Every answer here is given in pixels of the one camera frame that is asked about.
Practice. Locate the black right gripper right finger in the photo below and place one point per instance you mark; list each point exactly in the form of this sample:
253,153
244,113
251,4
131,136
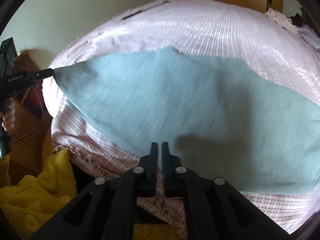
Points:
213,208

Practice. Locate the light teal pants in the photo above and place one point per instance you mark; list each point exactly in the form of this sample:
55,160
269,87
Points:
218,116

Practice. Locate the black telescopic stick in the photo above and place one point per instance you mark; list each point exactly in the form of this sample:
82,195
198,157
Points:
143,10

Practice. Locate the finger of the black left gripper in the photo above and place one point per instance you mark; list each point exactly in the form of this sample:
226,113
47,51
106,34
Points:
40,75

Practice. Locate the pink checked bed sheet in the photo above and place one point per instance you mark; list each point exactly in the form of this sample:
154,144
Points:
191,27

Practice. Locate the lavender ruffled pillow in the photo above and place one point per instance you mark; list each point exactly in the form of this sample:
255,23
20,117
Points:
310,36

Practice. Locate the left hand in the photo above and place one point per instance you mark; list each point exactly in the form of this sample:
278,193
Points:
8,118

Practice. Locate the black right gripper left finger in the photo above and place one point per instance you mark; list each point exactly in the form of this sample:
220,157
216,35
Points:
105,209

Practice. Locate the yellow knitted sweater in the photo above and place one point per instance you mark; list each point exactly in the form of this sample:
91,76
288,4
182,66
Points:
31,203

